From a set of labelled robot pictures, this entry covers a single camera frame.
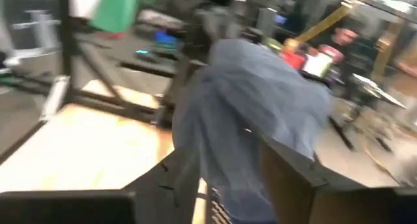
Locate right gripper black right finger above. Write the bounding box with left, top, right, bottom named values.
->
left=259, top=135, right=330, bottom=224

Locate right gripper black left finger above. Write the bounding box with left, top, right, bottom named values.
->
left=123, top=141, right=209, bottom=224

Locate slate blue baseball cap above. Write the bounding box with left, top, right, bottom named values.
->
left=171, top=38, right=334, bottom=224

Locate white container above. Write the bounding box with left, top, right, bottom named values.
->
left=302, top=51, right=334, bottom=78

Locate red box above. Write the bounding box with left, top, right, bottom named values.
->
left=280, top=38, right=307, bottom=70

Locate grey desk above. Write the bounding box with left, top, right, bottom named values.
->
left=74, top=18, right=196, bottom=78

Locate backlit keyboard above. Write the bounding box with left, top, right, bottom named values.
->
left=152, top=29, right=179, bottom=48

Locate person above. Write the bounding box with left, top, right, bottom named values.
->
left=327, top=25, right=385, bottom=98

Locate yellow beam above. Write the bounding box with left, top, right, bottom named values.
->
left=293, top=4, right=354, bottom=44

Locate green cloth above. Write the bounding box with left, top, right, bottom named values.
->
left=89, top=0, right=141, bottom=35

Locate grey metal stand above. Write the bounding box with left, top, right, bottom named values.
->
left=0, top=8, right=63, bottom=76

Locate silver frame bracket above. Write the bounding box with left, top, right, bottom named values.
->
left=39, top=74, right=71, bottom=122

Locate black aluminium table frame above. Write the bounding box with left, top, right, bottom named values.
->
left=58, top=0, right=183, bottom=129

